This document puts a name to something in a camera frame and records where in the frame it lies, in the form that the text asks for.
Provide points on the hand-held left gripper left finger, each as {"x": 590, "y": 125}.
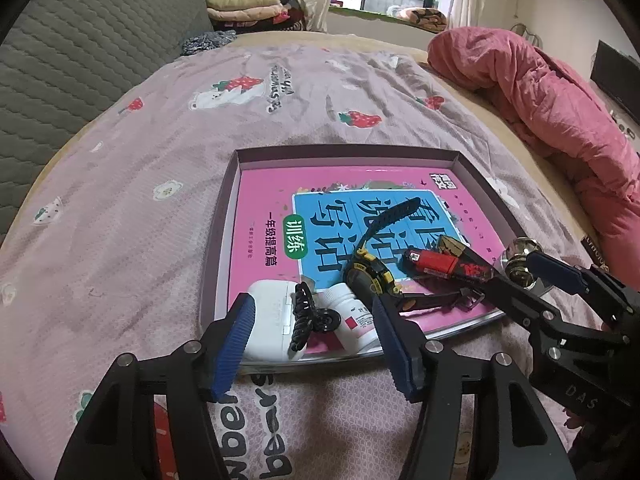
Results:
{"x": 232, "y": 350}

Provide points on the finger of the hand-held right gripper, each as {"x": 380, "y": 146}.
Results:
{"x": 520, "y": 305}
{"x": 550, "y": 270}

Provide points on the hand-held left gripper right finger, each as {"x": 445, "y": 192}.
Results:
{"x": 395, "y": 350}

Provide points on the brass door knob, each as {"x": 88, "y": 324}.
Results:
{"x": 517, "y": 255}

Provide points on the white earbuds case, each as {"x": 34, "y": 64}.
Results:
{"x": 267, "y": 320}

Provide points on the white pill bottle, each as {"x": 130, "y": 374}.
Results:
{"x": 350, "y": 322}

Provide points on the black hair clip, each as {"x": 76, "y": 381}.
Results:
{"x": 302, "y": 315}

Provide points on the yellow and black wristwatch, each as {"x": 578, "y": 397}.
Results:
{"x": 362, "y": 275}

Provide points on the red lighter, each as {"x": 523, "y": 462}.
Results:
{"x": 432, "y": 262}

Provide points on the shallow grey cardboard box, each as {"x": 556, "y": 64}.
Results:
{"x": 225, "y": 240}

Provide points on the black and gold mattress label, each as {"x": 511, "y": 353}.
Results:
{"x": 595, "y": 252}

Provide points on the beige mattress sheet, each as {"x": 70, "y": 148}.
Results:
{"x": 550, "y": 185}

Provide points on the pink and blue book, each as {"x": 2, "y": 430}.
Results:
{"x": 270, "y": 210}

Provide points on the pink quilt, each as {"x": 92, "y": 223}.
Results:
{"x": 525, "y": 75}

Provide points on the black television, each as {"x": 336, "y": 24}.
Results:
{"x": 617, "y": 80}

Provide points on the strawberry printed bedsheet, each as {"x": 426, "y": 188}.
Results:
{"x": 150, "y": 135}

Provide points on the brown patterned blanket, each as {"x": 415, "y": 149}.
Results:
{"x": 427, "y": 17}

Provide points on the pale small cloth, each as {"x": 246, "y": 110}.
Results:
{"x": 398, "y": 11}

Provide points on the dark patterned cloth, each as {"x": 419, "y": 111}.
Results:
{"x": 207, "y": 42}

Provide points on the grey quilted cover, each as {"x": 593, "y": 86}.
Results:
{"x": 75, "y": 60}

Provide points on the stack of folded clothes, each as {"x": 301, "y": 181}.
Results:
{"x": 245, "y": 7}

